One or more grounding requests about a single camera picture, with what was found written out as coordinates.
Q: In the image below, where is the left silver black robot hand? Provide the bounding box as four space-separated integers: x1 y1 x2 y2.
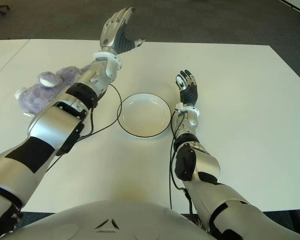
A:
99 7 146 55

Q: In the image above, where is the black office chair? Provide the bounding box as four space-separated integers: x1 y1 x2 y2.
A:
0 0 11 16

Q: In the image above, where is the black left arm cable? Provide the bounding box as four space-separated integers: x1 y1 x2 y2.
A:
46 83 123 174

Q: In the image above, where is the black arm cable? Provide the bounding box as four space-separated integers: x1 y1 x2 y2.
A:
46 83 123 174
168 109 194 216

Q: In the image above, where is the white plate black rim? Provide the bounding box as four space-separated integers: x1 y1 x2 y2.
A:
116 92 172 138

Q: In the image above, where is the silver robot torso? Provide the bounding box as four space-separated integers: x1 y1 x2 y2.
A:
2 199 217 240

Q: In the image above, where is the purple plush bunny doll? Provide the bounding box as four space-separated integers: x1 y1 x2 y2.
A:
14 63 96 117

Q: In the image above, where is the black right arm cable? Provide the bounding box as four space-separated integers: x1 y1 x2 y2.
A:
168 109 194 216

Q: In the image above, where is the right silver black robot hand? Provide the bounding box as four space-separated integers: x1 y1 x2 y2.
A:
175 69 199 107

